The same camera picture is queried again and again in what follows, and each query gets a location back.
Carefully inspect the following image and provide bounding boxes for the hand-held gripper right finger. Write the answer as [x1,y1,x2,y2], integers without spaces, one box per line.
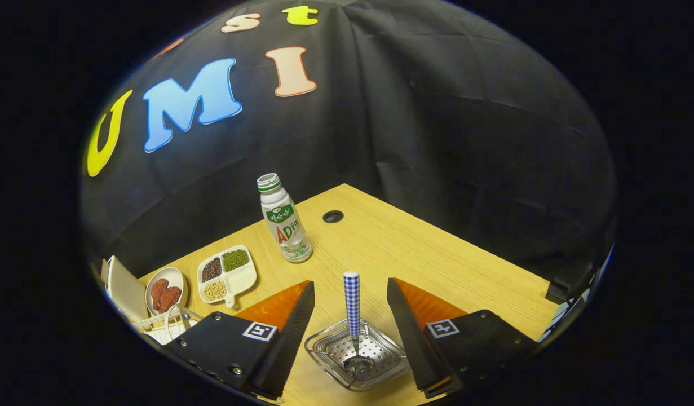
[386,277,542,399]

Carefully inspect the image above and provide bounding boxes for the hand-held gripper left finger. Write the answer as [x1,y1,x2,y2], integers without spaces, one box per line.
[161,280,316,399]

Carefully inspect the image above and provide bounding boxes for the metal wire basket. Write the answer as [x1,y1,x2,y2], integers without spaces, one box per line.
[304,317,410,392]

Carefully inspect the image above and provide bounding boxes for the blue checkered handle spoon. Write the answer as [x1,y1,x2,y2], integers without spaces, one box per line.
[343,271,375,378]

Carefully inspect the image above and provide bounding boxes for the white wire dish rack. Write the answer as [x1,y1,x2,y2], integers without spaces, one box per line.
[131,304,204,346]

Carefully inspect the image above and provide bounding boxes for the white divided dish with beans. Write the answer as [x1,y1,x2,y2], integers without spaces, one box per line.
[197,245,258,309]

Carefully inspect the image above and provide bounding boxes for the small round pale plate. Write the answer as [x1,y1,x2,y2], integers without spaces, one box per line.
[145,267,188,316]

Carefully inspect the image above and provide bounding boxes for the white drink bottle green label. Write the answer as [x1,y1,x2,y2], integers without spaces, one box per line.
[257,173,313,264]

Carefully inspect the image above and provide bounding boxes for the red meat piece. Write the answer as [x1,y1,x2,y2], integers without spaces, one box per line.
[158,286,182,314]
[151,278,170,311]

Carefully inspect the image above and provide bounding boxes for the small dark block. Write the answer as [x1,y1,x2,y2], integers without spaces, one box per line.
[546,276,578,305]

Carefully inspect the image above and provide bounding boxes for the white toaster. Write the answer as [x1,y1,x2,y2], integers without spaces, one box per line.
[100,255,150,323]

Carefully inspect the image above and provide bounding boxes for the black backdrop cloth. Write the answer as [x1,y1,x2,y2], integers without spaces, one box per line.
[79,0,618,283]

